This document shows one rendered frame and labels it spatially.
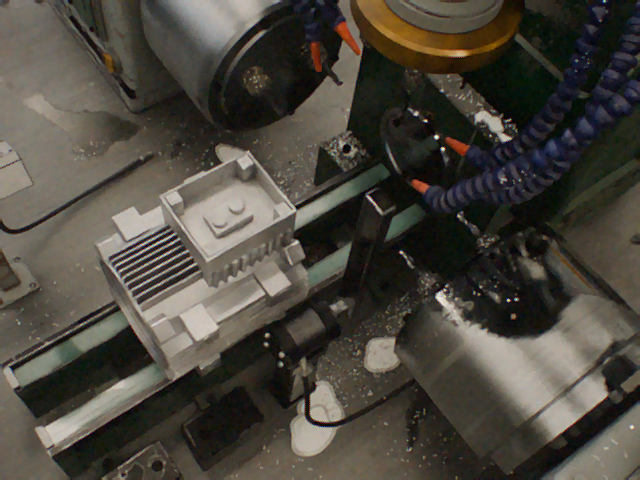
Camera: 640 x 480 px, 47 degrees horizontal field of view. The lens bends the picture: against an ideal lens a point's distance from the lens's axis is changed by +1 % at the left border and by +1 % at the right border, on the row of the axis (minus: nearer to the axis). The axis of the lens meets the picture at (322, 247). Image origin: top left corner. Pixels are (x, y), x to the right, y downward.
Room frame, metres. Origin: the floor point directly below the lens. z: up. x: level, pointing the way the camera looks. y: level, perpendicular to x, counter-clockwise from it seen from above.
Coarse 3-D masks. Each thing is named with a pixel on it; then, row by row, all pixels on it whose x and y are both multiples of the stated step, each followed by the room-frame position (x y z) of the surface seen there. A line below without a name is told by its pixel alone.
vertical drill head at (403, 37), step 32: (352, 0) 0.60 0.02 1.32; (384, 0) 0.59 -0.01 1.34; (416, 0) 0.58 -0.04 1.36; (448, 0) 0.58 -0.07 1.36; (480, 0) 0.59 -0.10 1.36; (512, 0) 0.63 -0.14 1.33; (384, 32) 0.55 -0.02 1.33; (416, 32) 0.56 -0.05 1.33; (448, 32) 0.56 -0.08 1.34; (480, 32) 0.58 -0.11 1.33; (512, 32) 0.59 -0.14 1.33; (416, 64) 0.54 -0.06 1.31; (448, 64) 0.54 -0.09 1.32; (480, 64) 0.55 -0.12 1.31
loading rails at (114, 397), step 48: (336, 192) 0.64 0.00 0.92; (384, 192) 0.69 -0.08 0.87; (336, 240) 0.60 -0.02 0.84; (336, 288) 0.49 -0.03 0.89; (384, 288) 0.54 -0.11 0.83; (96, 336) 0.34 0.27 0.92; (48, 384) 0.27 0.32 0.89; (96, 384) 0.29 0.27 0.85; (144, 384) 0.28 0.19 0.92; (192, 384) 0.31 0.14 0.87; (48, 432) 0.20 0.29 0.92; (96, 432) 0.21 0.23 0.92; (144, 432) 0.25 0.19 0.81
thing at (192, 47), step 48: (144, 0) 0.79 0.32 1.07; (192, 0) 0.75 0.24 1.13; (240, 0) 0.74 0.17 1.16; (288, 0) 0.76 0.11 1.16; (192, 48) 0.70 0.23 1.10; (240, 48) 0.70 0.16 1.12; (288, 48) 0.75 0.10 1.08; (336, 48) 0.82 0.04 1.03; (192, 96) 0.68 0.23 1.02; (240, 96) 0.69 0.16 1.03; (288, 96) 0.76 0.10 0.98
